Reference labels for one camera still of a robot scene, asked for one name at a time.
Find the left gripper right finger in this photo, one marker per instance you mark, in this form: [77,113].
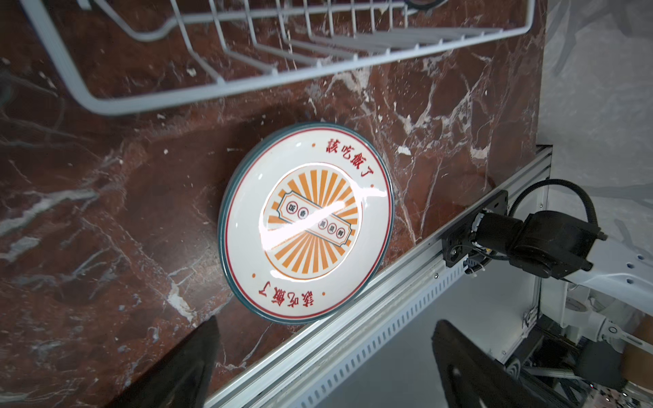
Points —
[470,378]

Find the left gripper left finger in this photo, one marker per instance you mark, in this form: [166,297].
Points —
[182,377]

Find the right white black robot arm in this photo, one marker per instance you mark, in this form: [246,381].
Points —
[573,258]

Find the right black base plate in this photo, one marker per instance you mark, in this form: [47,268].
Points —
[459,241]

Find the aluminium front rail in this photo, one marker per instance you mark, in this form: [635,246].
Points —
[391,321]

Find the white wire dish rack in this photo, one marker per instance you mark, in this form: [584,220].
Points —
[283,44]

